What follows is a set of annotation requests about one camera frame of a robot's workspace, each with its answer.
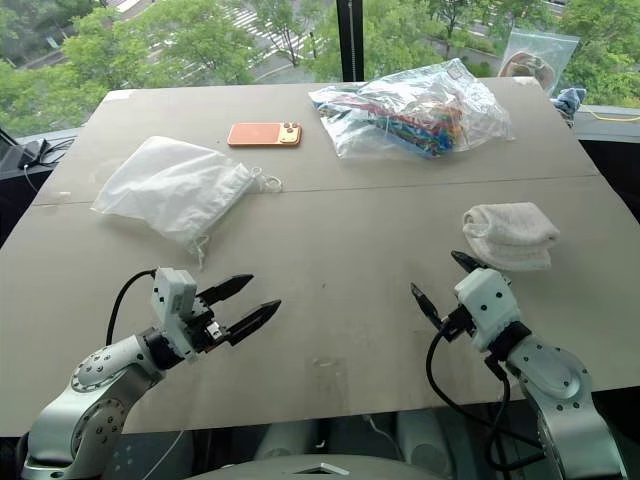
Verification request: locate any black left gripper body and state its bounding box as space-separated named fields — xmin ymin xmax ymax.
xmin=180 ymin=294 xmax=232 ymax=354

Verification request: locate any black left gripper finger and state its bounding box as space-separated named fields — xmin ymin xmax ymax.
xmin=195 ymin=273 xmax=255 ymax=306
xmin=222 ymin=299 xmax=283 ymax=348

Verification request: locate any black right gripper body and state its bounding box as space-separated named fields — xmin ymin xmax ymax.
xmin=439 ymin=277 xmax=514 ymax=342

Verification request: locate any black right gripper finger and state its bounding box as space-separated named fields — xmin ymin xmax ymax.
xmin=450 ymin=250 xmax=487 ymax=274
xmin=409 ymin=282 xmax=445 ymax=332

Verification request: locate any white folded towel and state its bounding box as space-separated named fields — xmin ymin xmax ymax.
xmin=461 ymin=201 xmax=562 ymax=273

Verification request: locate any clear bag of colourful items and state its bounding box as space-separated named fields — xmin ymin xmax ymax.
xmin=307 ymin=57 xmax=516 ymax=161

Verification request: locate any clear zip bag with contents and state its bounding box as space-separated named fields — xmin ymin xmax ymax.
xmin=498 ymin=27 xmax=581 ymax=97

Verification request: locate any orange smartphone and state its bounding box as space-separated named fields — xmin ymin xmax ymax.
xmin=226 ymin=121 xmax=303 ymax=149

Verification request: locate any blue crumpled cloth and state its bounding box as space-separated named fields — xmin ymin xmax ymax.
xmin=551 ymin=87 xmax=587 ymax=117

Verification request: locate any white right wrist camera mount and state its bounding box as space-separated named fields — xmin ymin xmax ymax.
xmin=452 ymin=267 xmax=522 ymax=352

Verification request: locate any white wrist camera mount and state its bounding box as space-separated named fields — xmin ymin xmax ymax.
xmin=452 ymin=267 xmax=522 ymax=352
xmin=149 ymin=267 xmax=199 ymax=360

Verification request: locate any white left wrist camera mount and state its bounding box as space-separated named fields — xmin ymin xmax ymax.
xmin=149 ymin=267 xmax=199 ymax=360

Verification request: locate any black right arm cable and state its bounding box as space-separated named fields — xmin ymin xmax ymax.
xmin=425 ymin=329 xmax=546 ymax=474

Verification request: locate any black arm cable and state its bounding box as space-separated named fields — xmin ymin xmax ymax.
xmin=425 ymin=329 xmax=546 ymax=474
xmin=105 ymin=269 xmax=159 ymax=346

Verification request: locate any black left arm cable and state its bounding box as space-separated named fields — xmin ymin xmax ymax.
xmin=105 ymin=269 xmax=159 ymax=346

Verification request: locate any white drawstring bag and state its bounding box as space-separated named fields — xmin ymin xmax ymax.
xmin=91 ymin=135 xmax=285 ymax=271

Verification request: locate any white cable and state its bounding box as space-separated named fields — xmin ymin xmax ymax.
xmin=135 ymin=430 xmax=187 ymax=480

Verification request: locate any yellow cable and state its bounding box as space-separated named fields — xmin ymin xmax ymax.
xmin=582 ymin=104 xmax=640 ymax=123

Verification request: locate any black device with cables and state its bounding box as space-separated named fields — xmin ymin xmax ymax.
xmin=14 ymin=138 xmax=76 ymax=171

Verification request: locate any black window frame post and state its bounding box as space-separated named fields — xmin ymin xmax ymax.
xmin=335 ymin=0 xmax=365 ymax=83

